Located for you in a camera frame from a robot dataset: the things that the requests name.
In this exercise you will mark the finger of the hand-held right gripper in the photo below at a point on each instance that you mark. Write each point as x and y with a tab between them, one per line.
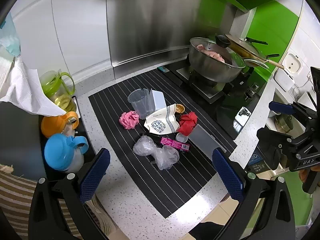
271	150
280	107

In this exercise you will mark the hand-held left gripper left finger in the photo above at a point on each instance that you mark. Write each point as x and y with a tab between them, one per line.
96	172

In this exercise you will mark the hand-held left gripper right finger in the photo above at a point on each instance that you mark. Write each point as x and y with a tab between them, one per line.
230	177

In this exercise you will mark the blue labelled waste bin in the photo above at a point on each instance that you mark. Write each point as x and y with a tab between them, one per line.
257	160

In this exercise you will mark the translucent rectangular lid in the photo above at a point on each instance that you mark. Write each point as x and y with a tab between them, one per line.
202	142

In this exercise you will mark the clear plastic bag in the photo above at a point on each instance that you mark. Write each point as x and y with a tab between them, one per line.
142	147

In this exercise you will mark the pink paper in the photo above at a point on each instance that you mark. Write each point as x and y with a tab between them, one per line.
128	120

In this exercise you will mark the small clear plastic cup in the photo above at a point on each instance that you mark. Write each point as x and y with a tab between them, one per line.
181	138

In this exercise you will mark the pink snack wrapper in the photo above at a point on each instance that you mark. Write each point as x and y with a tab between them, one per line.
172	143

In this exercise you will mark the red paper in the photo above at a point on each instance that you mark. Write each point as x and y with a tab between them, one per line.
187	125

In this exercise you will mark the person's right hand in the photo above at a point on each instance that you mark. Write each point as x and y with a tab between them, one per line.
302	176

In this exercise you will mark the small steel pot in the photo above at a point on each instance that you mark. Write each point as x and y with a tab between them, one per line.
283	124

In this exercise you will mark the white power adapter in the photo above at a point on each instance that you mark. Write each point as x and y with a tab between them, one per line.
283	80

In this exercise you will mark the metal stove knob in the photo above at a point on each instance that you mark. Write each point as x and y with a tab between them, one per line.
251	92

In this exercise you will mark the blue-lidded jar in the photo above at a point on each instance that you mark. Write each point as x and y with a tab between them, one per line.
60	152

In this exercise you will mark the black striped mat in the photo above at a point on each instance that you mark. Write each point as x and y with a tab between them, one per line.
150	182

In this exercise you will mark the black gas stove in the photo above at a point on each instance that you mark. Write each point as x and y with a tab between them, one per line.
225	111

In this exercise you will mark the orange-lidded jar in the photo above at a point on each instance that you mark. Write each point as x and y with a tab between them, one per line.
52	126

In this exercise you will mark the glass pot lid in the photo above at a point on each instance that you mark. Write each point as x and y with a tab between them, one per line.
230	56

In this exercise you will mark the golden frying pan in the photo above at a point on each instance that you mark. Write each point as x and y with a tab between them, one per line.
240	48

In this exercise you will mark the large steel pot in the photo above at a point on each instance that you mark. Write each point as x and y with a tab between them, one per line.
212	68

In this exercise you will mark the clear measuring cup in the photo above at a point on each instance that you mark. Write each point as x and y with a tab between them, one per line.
140	105

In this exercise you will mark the white blue-printed paper bag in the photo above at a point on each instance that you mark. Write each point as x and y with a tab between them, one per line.
160	121

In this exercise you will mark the dark grey appliance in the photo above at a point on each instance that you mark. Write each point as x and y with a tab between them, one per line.
20	142

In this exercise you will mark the green-lidded oil pitcher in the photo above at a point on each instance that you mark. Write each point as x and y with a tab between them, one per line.
60	97

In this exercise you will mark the brown striped cloth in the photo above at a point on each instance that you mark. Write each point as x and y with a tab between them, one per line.
15	195

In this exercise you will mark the raw meat pieces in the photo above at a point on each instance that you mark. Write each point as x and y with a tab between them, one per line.
210	51

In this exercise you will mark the white plastic box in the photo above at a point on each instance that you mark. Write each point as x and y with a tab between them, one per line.
159	101

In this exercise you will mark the white paper towel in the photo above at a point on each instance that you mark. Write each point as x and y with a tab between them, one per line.
22	87

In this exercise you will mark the translucent plastic bag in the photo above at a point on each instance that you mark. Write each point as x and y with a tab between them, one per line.
10	40

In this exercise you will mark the white wall socket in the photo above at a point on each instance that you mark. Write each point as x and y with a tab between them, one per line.
293	61

